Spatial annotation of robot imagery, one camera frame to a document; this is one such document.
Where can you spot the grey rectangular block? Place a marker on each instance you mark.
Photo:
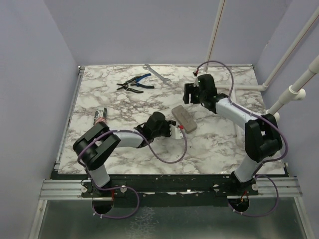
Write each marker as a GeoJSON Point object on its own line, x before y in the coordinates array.
{"type": "Point", "coordinates": [184, 119]}

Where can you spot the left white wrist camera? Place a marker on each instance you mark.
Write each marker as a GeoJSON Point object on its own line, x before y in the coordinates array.
{"type": "Point", "coordinates": [176, 131]}

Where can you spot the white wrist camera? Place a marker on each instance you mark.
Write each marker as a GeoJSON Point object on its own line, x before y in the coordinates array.
{"type": "Point", "coordinates": [195, 73]}
{"type": "Point", "coordinates": [176, 131]}

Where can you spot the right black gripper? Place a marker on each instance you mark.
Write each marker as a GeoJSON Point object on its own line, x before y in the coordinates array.
{"type": "Point", "coordinates": [189, 89]}

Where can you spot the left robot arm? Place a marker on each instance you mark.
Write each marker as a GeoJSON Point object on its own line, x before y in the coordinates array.
{"type": "Point", "coordinates": [98, 143]}

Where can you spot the white PVC pipe frame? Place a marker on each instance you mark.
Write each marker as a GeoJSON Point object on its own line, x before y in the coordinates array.
{"type": "Point", "coordinates": [279, 37]}

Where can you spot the aluminium extrusion rail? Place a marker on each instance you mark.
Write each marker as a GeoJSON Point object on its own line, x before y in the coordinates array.
{"type": "Point", "coordinates": [42, 204]}

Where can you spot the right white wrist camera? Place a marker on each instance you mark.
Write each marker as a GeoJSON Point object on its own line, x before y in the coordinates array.
{"type": "Point", "coordinates": [195, 73]}

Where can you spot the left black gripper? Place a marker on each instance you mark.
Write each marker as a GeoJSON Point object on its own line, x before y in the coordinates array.
{"type": "Point", "coordinates": [167, 123]}

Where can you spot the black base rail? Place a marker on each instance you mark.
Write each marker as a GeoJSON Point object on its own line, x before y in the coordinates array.
{"type": "Point", "coordinates": [152, 190]}

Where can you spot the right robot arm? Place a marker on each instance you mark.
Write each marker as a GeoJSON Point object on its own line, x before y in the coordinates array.
{"type": "Point", "coordinates": [262, 139]}

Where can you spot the silver open-end wrench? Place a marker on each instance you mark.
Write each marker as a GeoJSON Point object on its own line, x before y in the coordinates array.
{"type": "Point", "coordinates": [165, 80]}

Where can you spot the blue handled pliers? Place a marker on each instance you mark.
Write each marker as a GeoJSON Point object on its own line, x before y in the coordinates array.
{"type": "Point", "coordinates": [135, 81]}

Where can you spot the black handled cutters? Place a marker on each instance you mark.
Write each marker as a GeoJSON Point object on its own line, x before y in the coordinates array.
{"type": "Point", "coordinates": [127, 88]}

